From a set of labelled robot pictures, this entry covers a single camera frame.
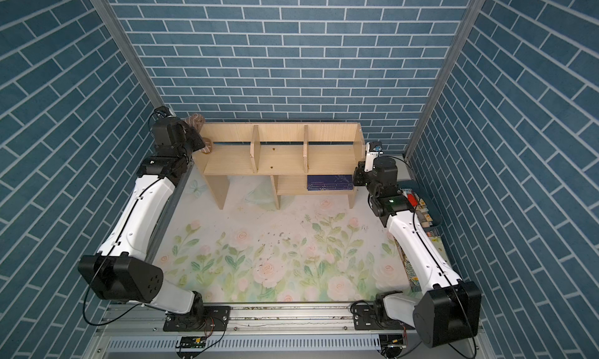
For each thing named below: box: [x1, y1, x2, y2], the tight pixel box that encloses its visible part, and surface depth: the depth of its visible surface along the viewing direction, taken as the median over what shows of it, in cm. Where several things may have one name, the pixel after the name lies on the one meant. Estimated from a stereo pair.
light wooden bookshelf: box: [193, 121, 366, 210], surface depth 86 cm
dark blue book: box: [307, 174, 354, 192], surface depth 93 cm
